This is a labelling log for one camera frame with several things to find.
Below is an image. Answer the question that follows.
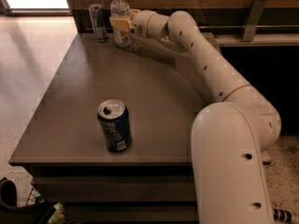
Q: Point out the green packet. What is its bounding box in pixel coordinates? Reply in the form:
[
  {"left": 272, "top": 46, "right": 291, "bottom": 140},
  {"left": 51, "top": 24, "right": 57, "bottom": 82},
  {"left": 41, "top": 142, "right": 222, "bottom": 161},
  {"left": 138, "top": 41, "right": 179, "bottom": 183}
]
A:
[{"left": 47, "top": 203, "right": 71, "bottom": 224}]

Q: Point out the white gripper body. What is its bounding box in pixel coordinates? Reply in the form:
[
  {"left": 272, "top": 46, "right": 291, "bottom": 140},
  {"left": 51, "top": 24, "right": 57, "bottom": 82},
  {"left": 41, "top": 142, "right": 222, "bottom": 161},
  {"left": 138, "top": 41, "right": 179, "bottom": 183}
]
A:
[{"left": 133, "top": 10, "right": 155, "bottom": 37}]

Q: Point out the black white striped cable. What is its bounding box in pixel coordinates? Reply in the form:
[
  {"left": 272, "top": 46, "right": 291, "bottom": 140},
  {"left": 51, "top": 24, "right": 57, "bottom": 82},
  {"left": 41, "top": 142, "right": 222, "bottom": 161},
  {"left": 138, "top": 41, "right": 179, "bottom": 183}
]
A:
[{"left": 272, "top": 208, "right": 299, "bottom": 224}]

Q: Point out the blue plastic water bottle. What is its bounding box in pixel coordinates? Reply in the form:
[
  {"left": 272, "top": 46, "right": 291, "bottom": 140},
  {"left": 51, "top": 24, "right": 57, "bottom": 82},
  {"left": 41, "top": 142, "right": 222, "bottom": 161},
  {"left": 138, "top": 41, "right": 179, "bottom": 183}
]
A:
[{"left": 110, "top": 0, "right": 132, "bottom": 48}]

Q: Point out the dark blue soda can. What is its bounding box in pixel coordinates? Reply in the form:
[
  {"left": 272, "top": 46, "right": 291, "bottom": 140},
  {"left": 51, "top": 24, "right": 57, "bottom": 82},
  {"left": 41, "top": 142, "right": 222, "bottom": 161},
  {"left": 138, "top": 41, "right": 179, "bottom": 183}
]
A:
[{"left": 97, "top": 99, "right": 132, "bottom": 152}]

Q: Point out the right metal wall bracket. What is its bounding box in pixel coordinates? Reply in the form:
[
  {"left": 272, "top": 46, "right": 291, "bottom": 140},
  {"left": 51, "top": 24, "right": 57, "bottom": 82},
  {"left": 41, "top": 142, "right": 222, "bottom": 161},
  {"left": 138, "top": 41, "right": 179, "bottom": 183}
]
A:
[{"left": 240, "top": 0, "right": 268, "bottom": 42}]

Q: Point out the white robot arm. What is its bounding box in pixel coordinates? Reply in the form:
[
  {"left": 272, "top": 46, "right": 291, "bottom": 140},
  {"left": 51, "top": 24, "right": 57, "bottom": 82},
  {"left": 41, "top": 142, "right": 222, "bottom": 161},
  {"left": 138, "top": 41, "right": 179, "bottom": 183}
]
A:
[{"left": 110, "top": 10, "right": 281, "bottom": 224}]

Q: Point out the redbull can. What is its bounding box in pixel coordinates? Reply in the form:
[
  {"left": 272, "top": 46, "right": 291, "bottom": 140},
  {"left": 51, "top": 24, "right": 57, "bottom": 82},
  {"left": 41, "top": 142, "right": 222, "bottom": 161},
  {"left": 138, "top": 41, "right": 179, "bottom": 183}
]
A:
[{"left": 89, "top": 4, "right": 108, "bottom": 43}]

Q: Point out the grey drawer cabinet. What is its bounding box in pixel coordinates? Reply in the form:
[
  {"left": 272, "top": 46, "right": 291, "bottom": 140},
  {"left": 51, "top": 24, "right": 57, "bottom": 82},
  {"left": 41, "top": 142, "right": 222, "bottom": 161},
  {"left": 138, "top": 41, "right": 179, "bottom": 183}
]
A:
[{"left": 10, "top": 35, "right": 210, "bottom": 224}]

